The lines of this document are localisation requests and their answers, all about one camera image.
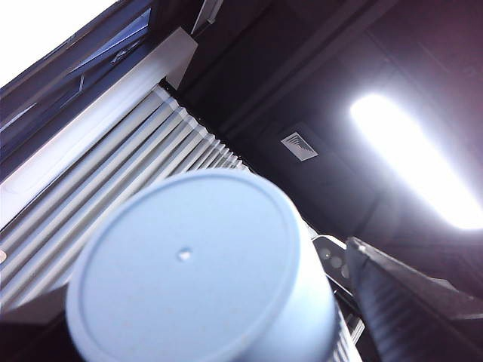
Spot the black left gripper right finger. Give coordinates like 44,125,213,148
346,236,483,362

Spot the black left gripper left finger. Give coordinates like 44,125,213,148
0,288,82,362

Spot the blue ribbed plastic cup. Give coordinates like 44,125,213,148
64,169,340,362

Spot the bright ceiling light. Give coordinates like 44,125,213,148
349,92,483,233

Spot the white pleated window blind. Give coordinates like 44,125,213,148
0,85,366,362

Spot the square ceiling air vent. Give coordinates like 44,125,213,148
279,130,318,163

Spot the white blind housing beam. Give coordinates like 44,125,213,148
0,28,199,231

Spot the dark window frame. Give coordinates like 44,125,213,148
0,0,155,167

